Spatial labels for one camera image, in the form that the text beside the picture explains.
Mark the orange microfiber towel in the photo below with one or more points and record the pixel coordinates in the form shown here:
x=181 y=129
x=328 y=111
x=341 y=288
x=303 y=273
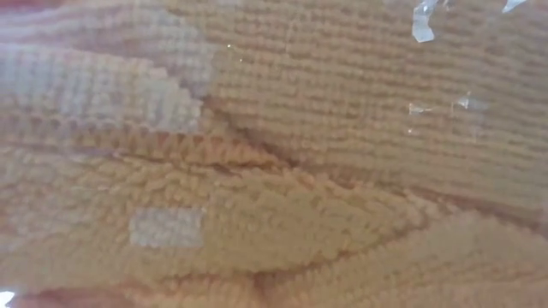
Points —
x=364 y=85
x=257 y=222
x=107 y=141

